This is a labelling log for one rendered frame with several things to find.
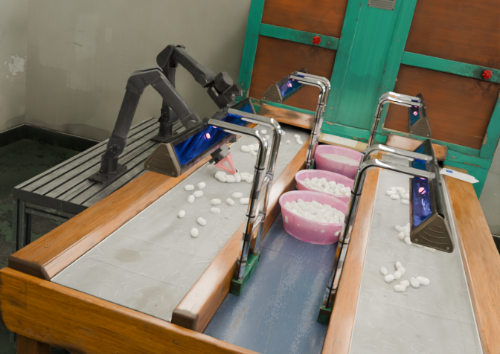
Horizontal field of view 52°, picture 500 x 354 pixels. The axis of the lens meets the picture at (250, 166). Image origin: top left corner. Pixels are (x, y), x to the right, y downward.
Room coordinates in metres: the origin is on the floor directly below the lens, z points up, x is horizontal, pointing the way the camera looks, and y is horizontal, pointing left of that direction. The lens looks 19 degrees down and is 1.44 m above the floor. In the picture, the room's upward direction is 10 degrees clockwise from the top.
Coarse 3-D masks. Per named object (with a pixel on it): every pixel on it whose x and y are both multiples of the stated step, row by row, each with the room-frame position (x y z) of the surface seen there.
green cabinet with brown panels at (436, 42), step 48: (288, 0) 2.77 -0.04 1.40; (336, 0) 2.72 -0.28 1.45; (432, 0) 2.62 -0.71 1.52; (480, 0) 2.57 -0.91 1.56; (288, 48) 2.76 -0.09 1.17; (336, 48) 2.70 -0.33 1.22; (384, 48) 2.65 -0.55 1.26; (432, 48) 2.60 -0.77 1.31; (480, 48) 2.56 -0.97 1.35; (336, 96) 2.68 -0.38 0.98; (432, 96) 2.59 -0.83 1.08; (480, 96) 2.54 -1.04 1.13; (480, 144) 2.53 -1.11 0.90
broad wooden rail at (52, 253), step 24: (192, 168) 1.86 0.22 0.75; (120, 192) 1.49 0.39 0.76; (144, 192) 1.53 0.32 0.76; (96, 216) 1.30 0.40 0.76; (120, 216) 1.34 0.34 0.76; (48, 240) 1.13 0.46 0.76; (72, 240) 1.15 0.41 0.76; (96, 240) 1.20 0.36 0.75; (24, 264) 1.02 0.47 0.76; (48, 264) 1.03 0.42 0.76
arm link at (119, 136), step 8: (136, 72) 1.86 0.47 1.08; (128, 88) 1.83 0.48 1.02; (128, 96) 1.83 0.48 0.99; (136, 96) 1.83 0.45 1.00; (128, 104) 1.83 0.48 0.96; (136, 104) 1.84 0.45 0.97; (120, 112) 1.83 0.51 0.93; (128, 112) 1.83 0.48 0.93; (120, 120) 1.83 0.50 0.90; (128, 120) 1.83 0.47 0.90; (120, 128) 1.83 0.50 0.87; (128, 128) 1.84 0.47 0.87; (112, 136) 1.82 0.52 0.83; (120, 136) 1.82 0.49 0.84; (120, 144) 1.82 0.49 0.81; (120, 152) 1.82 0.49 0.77
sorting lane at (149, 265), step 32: (256, 128) 2.67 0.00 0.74; (288, 160) 2.21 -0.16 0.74; (192, 192) 1.66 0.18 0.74; (224, 192) 1.71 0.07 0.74; (128, 224) 1.34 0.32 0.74; (160, 224) 1.37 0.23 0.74; (192, 224) 1.41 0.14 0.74; (224, 224) 1.45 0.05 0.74; (96, 256) 1.14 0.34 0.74; (128, 256) 1.17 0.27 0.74; (160, 256) 1.19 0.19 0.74; (192, 256) 1.22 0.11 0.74; (96, 288) 1.01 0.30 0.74; (128, 288) 1.03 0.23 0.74; (160, 288) 1.05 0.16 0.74
